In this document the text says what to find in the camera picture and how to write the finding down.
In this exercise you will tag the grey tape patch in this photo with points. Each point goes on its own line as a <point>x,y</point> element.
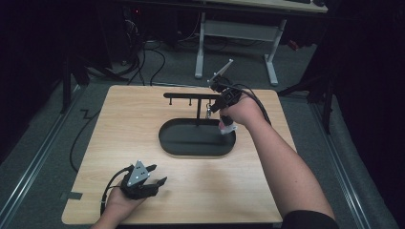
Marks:
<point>71,196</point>

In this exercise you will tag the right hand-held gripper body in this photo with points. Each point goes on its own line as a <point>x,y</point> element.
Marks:
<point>227,92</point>

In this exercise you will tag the black metal stand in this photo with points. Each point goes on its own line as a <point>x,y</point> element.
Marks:
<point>73,82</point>
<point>321,95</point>

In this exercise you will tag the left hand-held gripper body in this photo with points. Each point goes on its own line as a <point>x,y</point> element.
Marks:
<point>137,184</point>

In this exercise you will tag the person's right hand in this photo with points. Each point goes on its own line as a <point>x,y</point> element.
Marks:
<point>245,109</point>

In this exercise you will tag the black sleeve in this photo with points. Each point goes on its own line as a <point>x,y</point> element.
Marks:
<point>310,221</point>

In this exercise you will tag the white-framed desk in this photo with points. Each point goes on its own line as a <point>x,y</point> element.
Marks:
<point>238,30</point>

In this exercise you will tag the small red object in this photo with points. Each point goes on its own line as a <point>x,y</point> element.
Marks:
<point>293,45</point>

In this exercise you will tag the aluminium floor rail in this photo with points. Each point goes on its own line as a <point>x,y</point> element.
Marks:
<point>35,159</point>
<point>347,178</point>

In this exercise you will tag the person's left hand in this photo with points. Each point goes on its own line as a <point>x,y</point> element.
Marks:
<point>122,203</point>

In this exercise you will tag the black key rack with tray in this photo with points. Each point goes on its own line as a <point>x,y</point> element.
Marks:
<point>194,136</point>

